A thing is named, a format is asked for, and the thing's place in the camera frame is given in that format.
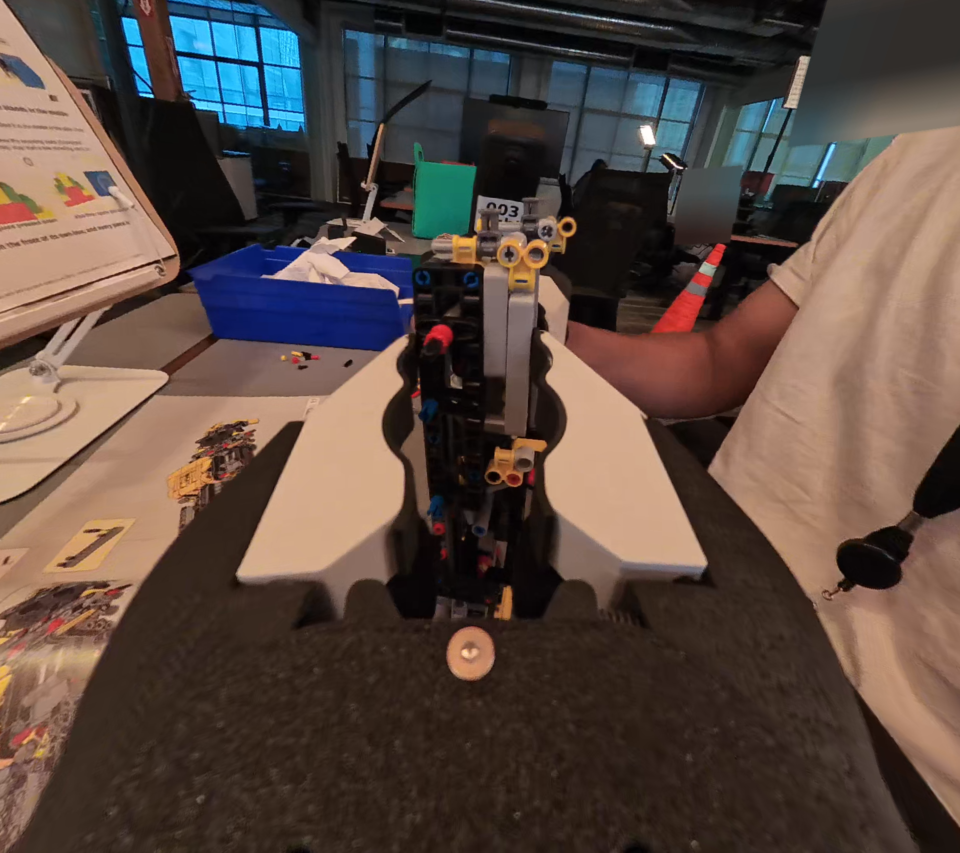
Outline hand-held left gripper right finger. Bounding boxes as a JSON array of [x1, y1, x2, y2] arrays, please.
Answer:
[[517, 330, 709, 618]]

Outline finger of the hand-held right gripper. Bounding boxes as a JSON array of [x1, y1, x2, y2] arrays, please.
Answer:
[[536, 266, 573, 346]]

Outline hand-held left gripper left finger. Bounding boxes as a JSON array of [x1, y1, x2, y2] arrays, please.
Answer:
[[236, 334, 436, 620]]

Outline toy car chassis model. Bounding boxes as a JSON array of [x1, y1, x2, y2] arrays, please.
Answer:
[[411, 196, 579, 622]]

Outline person's right forearm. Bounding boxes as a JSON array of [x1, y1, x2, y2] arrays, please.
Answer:
[[564, 279, 798, 421]]

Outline green tote bag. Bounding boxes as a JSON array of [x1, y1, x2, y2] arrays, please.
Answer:
[[411, 142, 479, 241]]

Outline scattered small toy pins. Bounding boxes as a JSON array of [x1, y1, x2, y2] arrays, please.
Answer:
[[279, 349, 355, 371]]

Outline blue plastic bin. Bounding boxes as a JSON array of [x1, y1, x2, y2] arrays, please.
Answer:
[[187, 244, 417, 353]]

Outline crumpled white paper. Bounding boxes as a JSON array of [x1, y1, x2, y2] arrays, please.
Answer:
[[261, 236, 402, 292]]

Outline open instruction booklet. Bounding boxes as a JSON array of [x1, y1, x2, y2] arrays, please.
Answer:
[[0, 394, 331, 847]]

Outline paned window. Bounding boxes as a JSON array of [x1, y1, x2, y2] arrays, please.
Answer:
[[112, 0, 309, 134]]

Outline large black wall screen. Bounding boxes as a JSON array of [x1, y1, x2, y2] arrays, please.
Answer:
[[459, 95, 571, 183]]

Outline black strap with metal clip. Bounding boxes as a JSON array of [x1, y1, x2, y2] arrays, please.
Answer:
[[821, 511, 927, 603]]

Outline black neck strap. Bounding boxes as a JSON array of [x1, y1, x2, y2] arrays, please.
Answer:
[[911, 425, 960, 520]]

